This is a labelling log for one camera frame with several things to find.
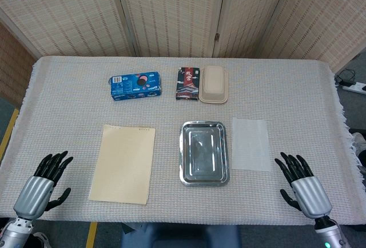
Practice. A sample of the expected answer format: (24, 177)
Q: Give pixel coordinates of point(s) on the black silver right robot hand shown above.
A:
(308, 195)

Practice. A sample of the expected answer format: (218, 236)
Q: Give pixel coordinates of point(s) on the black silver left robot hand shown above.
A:
(35, 191)

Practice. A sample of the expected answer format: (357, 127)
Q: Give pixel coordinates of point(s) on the translucent white sheet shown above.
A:
(251, 145)

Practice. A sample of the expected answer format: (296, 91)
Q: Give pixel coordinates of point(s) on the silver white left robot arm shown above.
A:
(14, 231)

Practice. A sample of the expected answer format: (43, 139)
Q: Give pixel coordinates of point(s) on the metal tray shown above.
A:
(203, 156)

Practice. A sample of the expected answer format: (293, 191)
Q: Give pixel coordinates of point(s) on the white black red shoe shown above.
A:
(40, 239)

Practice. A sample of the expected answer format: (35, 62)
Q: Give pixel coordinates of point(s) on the tan paper envelope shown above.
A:
(123, 165)

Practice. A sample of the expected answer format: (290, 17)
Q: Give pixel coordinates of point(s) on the white power strip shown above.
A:
(356, 87)

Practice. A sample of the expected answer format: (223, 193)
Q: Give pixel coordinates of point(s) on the brown woven screen panel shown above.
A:
(14, 65)

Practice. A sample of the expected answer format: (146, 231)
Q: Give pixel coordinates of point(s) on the dark blue robot torso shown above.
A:
(180, 236)

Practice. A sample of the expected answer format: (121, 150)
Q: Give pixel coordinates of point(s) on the blue cookie box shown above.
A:
(134, 86)

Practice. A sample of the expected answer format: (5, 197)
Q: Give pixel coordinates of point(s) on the beige pulp food container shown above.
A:
(214, 83)

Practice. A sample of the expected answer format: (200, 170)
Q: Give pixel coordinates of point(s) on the white woven tablecloth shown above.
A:
(171, 111)

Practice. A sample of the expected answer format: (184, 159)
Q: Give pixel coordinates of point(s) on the dark red printed box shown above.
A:
(187, 85)

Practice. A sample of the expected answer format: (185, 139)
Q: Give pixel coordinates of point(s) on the woven folding screen panel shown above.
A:
(171, 11)
(65, 11)
(328, 16)
(251, 11)

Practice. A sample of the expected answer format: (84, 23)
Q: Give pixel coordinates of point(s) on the brass screen hinge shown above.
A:
(216, 37)

